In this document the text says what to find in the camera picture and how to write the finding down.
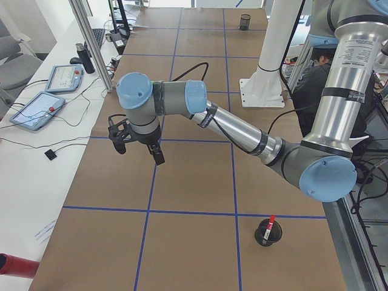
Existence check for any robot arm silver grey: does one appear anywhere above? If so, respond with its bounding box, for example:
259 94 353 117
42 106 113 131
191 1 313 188
109 1 387 202

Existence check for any small black puck sensor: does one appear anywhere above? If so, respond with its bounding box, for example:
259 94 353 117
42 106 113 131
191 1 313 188
44 149 57 161

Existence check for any black mesh cup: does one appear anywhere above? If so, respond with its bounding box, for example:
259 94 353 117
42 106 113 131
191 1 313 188
239 13 251 30
254 218 283 247

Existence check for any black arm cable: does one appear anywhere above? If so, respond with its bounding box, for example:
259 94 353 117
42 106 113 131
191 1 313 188
108 62 319 154

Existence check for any blue teach pendant near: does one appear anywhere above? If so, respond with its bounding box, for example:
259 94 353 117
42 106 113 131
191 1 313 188
10 92 65 131

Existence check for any black mesh cup near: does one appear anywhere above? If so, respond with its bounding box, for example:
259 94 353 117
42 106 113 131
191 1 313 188
239 13 251 30

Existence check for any aluminium frame post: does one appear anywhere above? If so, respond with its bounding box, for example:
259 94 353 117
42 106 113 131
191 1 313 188
69 0 113 93

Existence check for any grey office chair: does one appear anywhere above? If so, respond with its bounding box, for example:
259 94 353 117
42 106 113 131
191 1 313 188
1 21 42 118

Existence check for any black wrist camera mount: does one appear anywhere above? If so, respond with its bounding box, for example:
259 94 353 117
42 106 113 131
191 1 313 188
108 118 136 155

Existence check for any blue teach pendant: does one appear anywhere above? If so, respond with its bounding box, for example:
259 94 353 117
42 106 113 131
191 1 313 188
10 92 65 131
45 64 83 93

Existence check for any white pedestal column base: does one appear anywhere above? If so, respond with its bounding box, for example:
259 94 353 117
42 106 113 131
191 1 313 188
239 0 304 108

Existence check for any black mesh cup far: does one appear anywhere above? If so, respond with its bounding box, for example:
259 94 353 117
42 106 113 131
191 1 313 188
254 218 283 247

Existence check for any person in black jacket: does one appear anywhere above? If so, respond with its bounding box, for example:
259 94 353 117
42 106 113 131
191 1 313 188
292 48 375 138

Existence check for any black keyboard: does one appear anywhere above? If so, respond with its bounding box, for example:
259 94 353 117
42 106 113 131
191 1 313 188
92 28 105 48

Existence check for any blue teach pendant far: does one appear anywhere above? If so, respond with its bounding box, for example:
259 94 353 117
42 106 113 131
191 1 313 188
45 64 83 93

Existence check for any red fire extinguisher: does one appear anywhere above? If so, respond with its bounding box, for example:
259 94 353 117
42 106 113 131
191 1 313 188
1 253 39 279

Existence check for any red white whiteboard marker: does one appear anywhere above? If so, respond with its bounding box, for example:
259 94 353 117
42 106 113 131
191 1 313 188
262 215 276 245

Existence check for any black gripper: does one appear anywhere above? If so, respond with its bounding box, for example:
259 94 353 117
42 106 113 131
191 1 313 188
134 125 165 166

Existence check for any dark water bottle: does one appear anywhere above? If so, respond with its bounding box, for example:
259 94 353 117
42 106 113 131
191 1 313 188
76 43 95 74

